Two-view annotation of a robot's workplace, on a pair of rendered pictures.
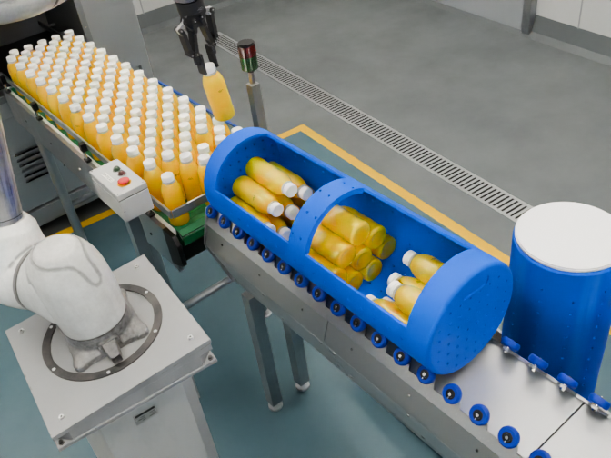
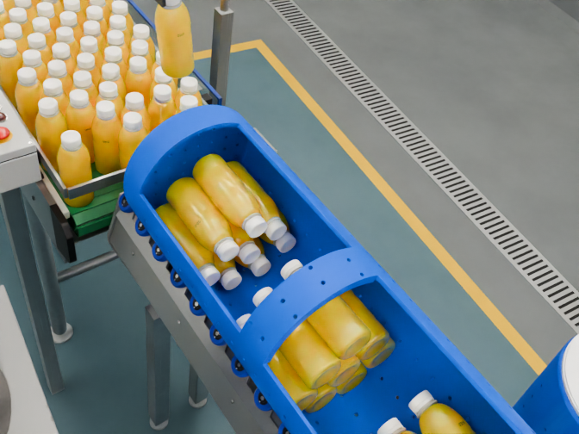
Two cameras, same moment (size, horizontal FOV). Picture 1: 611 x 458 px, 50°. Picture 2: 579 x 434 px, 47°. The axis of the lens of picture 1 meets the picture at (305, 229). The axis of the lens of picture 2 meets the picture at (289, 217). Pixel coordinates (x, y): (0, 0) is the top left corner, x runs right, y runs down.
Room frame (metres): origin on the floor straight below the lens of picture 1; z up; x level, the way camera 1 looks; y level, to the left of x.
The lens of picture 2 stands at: (0.72, 0.11, 2.02)
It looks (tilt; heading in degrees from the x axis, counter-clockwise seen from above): 47 degrees down; 350
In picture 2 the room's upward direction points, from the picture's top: 12 degrees clockwise
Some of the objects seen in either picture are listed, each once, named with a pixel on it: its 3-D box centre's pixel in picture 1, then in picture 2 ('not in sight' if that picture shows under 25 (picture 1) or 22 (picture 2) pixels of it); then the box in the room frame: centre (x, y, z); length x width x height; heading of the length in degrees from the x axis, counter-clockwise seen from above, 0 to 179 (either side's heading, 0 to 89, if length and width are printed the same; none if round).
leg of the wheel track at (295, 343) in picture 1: (293, 333); (202, 350); (1.73, 0.10, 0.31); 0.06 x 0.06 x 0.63; 34
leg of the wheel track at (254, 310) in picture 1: (264, 353); (158, 372); (1.65, 0.22, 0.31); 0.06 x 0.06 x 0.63; 34
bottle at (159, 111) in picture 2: not in sight; (162, 122); (1.93, 0.24, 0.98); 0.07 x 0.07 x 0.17
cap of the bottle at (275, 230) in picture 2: (305, 193); (276, 230); (1.53, -0.01, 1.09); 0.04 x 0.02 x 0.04; 125
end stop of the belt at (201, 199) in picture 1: (225, 187); (154, 164); (1.81, 0.24, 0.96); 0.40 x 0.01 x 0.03; 124
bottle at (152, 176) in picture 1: (156, 185); (52, 138); (1.85, 0.47, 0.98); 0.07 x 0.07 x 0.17
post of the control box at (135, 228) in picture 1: (164, 312); (34, 296); (1.75, 0.55, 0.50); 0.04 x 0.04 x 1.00; 34
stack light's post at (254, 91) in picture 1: (274, 202); (212, 164); (2.27, 0.12, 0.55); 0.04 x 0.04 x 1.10; 34
